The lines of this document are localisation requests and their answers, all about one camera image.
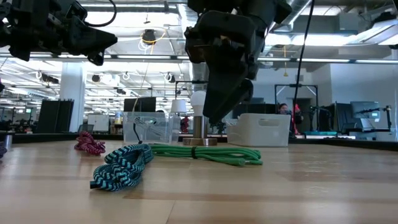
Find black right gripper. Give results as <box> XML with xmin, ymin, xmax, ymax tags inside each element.
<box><xmin>185</xmin><ymin>26</ymin><xmax>265</xmax><ymax>125</ymax></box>

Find white lampshade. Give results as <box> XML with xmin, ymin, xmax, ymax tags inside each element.
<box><xmin>170</xmin><ymin>99</ymin><xmax>188</xmax><ymax>114</ymax></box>

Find black aluminium table frame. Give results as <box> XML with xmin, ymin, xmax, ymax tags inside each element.
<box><xmin>0</xmin><ymin>132</ymin><xmax>398</xmax><ymax>152</ymax></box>

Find clear plastic bin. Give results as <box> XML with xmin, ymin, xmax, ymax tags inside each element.
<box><xmin>123</xmin><ymin>111</ymin><xmax>181</xmax><ymax>144</ymax></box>

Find white bulb brass lamp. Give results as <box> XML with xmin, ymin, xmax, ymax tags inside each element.
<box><xmin>182</xmin><ymin>90</ymin><xmax>218</xmax><ymax>147</ymax></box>

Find black hooked clamp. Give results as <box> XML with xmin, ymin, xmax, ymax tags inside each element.
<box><xmin>132</xmin><ymin>123</ymin><xmax>143</xmax><ymax>145</ymax></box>

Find black monitor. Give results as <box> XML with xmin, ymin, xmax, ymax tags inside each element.
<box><xmin>123</xmin><ymin>96</ymin><xmax>157</xmax><ymax>113</ymax></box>

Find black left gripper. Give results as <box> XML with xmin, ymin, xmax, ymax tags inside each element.
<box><xmin>30</xmin><ymin>0</ymin><xmax>118</xmax><ymax>55</ymax></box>

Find person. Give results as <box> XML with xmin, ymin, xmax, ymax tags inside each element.
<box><xmin>277</xmin><ymin>102</ymin><xmax>305</xmax><ymax>136</ymax></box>

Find white plastic bin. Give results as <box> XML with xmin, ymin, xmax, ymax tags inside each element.
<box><xmin>226</xmin><ymin>113</ymin><xmax>292</xmax><ymax>148</ymax></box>

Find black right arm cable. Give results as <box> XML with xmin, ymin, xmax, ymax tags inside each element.
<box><xmin>293</xmin><ymin>0</ymin><xmax>315</xmax><ymax>138</ymax></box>

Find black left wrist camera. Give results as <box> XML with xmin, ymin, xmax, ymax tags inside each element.
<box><xmin>88</xmin><ymin>50</ymin><xmax>105</xmax><ymax>67</ymax></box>

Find teal black braided cable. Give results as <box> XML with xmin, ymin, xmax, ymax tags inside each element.
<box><xmin>89</xmin><ymin>143</ymin><xmax>154</xmax><ymax>192</ymax></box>

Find black ceiling camera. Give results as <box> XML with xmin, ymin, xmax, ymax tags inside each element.
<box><xmin>141</xmin><ymin>29</ymin><xmax>157</xmax><ymax>46</ymax></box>

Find green cable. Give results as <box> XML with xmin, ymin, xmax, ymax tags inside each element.
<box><xmin>150</xmin><ymin>144</ymin><xmax>264</xmax><ymax>167</ymax></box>

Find white column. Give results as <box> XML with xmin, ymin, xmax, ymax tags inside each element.
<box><xmin>60</xmin><ymin>62</ymin><xmax>87</xmax><ymax>134</ymax></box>

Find black partition panel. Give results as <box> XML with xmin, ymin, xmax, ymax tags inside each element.
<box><xmin>35</xmin><ymin>99</ymin><xmax>75</xmax><ymax>134</ymax></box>

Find red braided cable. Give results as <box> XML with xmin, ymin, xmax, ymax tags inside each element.
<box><xmin>73</xmin><ymin>131</ymin><xmax>106</xmax><ymax>156</ymax></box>

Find black camera stand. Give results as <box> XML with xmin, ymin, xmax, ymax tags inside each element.
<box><xmin>356</xmin><ymin>105</ymin><xmax>393</xmax><ymax>133</ymax></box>

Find grey monitor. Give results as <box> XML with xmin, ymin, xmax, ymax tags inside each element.
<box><xmin>350</xmin><ymin>101</ymin><xmax>381</xmax><ymax>119</ymax></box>

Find small metal cylinder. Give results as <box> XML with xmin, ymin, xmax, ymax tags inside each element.
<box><xmin>2</xmin><ymin>133</ymin><xmax>14</xmax><ymax>151</ymax></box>

